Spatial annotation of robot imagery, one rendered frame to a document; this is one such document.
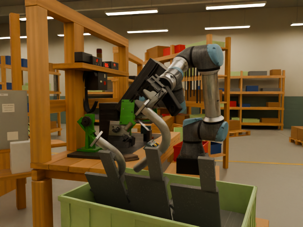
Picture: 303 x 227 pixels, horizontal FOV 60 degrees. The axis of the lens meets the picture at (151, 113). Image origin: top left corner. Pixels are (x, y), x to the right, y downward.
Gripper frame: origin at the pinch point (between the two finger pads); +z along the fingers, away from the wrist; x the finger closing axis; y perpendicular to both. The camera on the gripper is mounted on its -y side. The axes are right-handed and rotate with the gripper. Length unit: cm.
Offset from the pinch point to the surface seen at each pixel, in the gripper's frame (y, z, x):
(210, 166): -24.3, 10.3, 7.1
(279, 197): -191, -223, -123
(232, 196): -48, -14, -14
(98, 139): 5.8, 7.7, -17.0
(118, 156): -3.1, 6.9, -18.1
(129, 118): 11, -95, -84
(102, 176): -3.4, 9.7, -28.0
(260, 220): -65, -18, -17
